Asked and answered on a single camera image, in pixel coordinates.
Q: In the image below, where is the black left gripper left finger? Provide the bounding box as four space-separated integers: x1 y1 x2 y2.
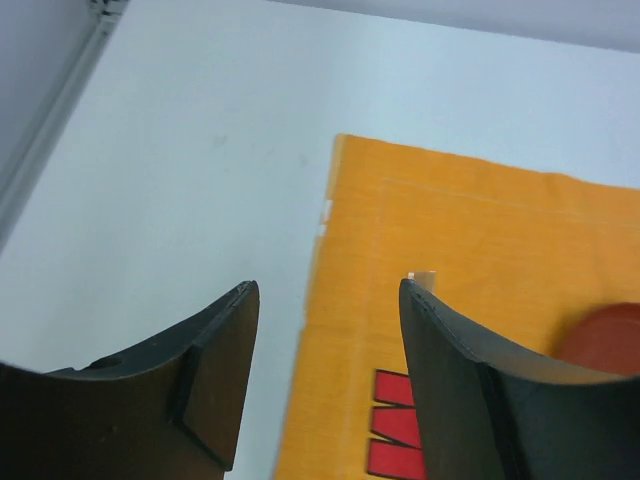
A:
1 281 260 479

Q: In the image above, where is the red round plate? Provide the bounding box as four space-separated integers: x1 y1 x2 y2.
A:
553 302 639 376

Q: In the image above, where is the orange cartoon mouse towel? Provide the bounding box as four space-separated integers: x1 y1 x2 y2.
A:
275 135 639 479

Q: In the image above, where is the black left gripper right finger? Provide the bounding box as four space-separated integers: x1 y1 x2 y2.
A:
399 279 639 479

